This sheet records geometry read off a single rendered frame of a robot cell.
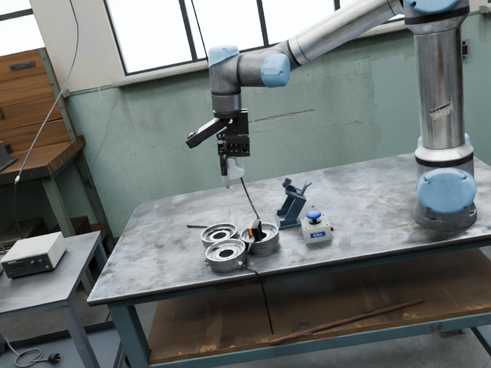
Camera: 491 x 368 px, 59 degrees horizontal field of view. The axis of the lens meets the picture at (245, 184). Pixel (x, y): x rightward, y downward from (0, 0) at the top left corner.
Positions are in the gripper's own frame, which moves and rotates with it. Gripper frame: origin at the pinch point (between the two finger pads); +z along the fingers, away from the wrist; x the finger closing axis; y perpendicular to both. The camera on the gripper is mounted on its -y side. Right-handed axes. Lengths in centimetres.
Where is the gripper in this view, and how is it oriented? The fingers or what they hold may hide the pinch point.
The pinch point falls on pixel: (225, 183)
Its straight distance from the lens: 116.8
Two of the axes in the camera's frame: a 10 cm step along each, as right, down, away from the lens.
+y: 10.0, -0.5, -0.3
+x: 0.1, -3.9, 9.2
